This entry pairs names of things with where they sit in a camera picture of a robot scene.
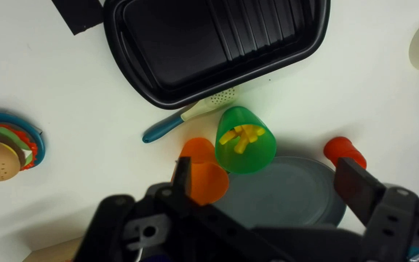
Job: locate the black tape patch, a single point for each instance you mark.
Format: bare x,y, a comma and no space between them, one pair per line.
79,15

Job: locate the small blue rimmed dish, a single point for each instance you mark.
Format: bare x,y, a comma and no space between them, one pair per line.
6,117

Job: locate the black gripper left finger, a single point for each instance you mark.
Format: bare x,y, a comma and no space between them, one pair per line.
182,172

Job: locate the yellow toy fries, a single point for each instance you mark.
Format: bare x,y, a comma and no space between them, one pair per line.
241,136

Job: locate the small red shaker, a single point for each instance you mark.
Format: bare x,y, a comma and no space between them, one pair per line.
340,147

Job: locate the orange plastic cup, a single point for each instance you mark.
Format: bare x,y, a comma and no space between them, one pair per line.
209,179

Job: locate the green plastic cup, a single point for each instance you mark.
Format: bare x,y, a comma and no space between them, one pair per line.
262,158

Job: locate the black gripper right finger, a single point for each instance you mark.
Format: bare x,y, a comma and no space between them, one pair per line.
364,194

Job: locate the grey round plate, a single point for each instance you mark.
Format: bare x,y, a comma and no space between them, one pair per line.
287,194

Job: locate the black ribbed plastic tray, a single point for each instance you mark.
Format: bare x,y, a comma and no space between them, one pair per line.
180,48

